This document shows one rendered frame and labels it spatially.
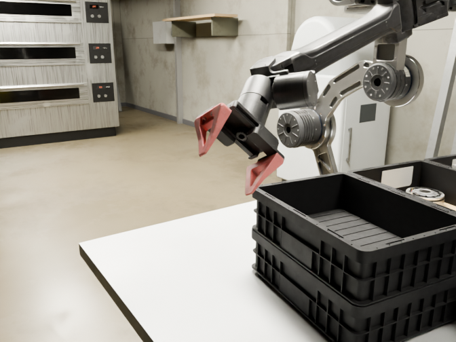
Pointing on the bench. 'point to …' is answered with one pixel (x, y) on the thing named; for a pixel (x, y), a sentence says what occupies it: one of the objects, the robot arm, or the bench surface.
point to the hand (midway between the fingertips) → (227, 170)
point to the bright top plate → (427, 195)
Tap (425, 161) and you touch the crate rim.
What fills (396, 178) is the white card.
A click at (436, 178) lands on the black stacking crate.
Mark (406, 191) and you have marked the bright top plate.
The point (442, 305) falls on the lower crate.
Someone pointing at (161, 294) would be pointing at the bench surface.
